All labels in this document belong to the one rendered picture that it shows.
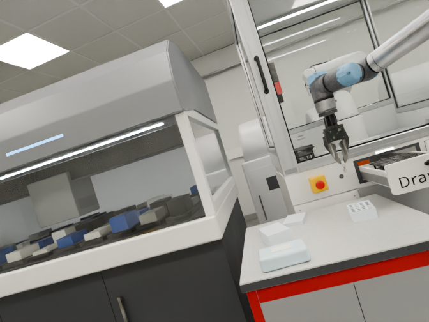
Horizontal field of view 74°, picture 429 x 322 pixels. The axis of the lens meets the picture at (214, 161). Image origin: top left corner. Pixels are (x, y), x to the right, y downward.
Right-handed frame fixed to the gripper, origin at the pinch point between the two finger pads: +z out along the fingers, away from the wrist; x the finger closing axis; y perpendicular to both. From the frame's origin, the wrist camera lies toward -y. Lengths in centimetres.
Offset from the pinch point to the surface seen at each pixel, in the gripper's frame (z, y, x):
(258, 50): -59, -20, -20
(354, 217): 19.8, 11.4, -2.2
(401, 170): 7.7, 8.0, 16.9
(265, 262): 18, 41, -31
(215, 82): -133, -332, -127
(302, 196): 14.5, -19.3, -20.3
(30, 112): -61, 22, -122
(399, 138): 0.9, -28.8, 27.7
